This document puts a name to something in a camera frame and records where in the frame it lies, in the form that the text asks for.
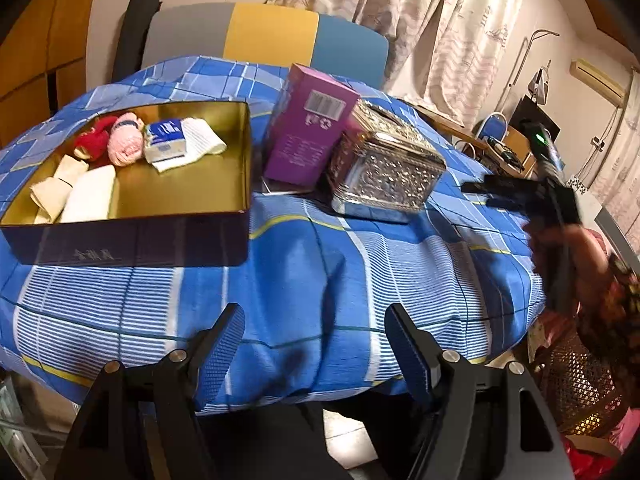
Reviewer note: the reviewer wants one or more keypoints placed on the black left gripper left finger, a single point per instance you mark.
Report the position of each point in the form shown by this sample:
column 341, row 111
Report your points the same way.
column 211, row 354

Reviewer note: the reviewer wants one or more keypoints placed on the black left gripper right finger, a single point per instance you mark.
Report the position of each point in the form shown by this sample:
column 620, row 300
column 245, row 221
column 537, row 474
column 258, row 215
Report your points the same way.
column 416, row 352

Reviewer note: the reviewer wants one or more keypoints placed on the white foam sponge block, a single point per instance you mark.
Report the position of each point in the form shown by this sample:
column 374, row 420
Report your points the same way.
column 90, row 199

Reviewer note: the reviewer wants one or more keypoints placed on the blue white tissue pack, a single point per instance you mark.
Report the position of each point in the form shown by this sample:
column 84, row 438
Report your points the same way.
column 163, row 140

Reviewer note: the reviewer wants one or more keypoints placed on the person's right hand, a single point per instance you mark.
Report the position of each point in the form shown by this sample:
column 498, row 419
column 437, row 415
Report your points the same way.
column 593, row 277

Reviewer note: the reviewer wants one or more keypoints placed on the cluttered wooden side desk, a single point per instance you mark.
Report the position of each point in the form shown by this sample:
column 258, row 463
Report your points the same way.
column 510, row 157

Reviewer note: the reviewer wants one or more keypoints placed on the blue folding chair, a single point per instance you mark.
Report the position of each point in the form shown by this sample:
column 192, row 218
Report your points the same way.
column 493, row 127

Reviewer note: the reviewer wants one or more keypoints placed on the blue plaid tablecloth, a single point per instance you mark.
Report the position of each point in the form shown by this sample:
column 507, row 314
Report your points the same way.
column 314, row 290

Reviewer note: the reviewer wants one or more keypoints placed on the silver ornate tissue box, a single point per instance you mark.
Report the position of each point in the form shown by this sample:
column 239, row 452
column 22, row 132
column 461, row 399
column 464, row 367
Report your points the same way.
column 382, row 169

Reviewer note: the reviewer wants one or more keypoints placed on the gold tin storage box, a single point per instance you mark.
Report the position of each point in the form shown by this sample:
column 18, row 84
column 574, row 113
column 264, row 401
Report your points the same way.
column 197, row 215

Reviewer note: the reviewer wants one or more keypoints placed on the beige patterned curtain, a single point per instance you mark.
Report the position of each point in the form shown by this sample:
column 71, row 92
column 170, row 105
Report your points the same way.
column 442, row 54

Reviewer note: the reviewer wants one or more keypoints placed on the white folded cloth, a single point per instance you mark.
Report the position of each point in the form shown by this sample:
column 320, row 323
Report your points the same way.
column 201, row 140

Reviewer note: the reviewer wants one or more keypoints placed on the pink fuzzy sock roll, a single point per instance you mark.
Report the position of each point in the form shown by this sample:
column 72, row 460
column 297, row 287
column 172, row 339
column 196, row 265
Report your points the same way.
column 125, row 145

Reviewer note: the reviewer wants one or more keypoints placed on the cream folded sock pair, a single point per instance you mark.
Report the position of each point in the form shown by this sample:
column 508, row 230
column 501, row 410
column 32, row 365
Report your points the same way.
column 51, row 194

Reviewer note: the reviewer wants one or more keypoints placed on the red knitted sock roll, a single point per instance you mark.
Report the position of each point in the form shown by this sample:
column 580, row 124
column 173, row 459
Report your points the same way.
column 91, row 144

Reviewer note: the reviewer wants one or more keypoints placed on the purple cardboard box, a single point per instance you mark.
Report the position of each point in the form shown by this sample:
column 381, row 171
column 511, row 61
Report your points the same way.
column 311, row 112

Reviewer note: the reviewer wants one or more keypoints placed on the orange wooden cabinet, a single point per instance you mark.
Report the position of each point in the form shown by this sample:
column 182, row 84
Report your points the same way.
column 43, row 63

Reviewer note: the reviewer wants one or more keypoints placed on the white wall air conditioner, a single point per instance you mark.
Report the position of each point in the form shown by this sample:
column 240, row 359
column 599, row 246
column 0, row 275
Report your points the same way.
column 599, row 82

